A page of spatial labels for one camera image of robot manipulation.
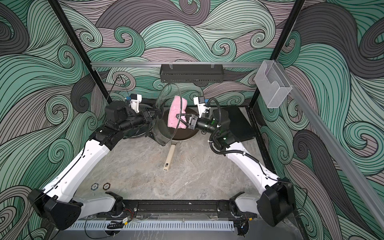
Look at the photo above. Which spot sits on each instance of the black wall shelf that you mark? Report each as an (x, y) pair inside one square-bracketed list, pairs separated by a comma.
[(192, 74)]

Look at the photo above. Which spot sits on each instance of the aluminium rail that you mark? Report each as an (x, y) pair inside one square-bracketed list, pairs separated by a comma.
[(137, 64), (365, 190)]

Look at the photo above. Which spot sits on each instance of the glass pot lid black knob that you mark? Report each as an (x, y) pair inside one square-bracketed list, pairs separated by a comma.
[(170, 105)]

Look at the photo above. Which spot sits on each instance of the aluminium back rail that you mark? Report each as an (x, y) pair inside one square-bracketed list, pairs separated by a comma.
[(137, 64)]

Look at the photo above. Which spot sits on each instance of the clear wall bin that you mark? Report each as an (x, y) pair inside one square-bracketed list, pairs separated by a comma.
[(273, 83)]

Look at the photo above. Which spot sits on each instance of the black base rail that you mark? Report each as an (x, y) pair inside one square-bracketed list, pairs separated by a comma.
[(216, 208)]

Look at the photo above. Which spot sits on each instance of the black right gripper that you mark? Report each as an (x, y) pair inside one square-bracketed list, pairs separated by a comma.
[(194, 121)]

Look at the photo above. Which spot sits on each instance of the black frying pan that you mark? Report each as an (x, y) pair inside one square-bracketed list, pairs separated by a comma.
[(141, 130)]

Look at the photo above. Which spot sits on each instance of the pink cloth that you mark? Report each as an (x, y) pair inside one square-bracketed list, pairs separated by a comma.
[(175, 116)]

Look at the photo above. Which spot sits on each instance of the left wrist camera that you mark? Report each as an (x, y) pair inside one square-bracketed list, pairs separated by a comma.
[(135, 100)]

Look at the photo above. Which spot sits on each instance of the aluminium right rail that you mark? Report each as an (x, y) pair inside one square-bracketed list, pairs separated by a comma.
[(365, 190)]

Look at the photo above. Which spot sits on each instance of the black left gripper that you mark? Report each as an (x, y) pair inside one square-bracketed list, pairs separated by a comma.
[(146, 118)]

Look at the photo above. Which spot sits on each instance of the red poker chip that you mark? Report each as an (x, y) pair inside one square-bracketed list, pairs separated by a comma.
[(106, 186)]

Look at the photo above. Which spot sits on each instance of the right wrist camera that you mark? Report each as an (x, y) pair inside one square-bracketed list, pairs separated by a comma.
[(203, 110)]

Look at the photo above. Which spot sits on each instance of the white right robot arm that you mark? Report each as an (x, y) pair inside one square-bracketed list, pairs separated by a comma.
[(277, 197)]

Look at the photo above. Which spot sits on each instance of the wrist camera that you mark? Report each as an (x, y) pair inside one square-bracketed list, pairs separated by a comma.
[(135, 100), (203, 110)]

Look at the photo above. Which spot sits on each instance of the white cable duct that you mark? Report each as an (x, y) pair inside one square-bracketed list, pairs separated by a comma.
[(155, 225)]

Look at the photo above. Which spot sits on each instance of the brown pan beige handle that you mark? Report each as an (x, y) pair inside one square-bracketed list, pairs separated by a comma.
[(174, 136)]

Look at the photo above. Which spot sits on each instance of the blue poker chip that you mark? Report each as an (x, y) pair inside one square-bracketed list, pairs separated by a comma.
[(94, 186)]

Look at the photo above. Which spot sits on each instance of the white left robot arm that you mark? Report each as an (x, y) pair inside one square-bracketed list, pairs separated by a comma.
[(56, 202)]

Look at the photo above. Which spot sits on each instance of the black case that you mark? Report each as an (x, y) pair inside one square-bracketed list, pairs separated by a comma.
[(239, 125)]

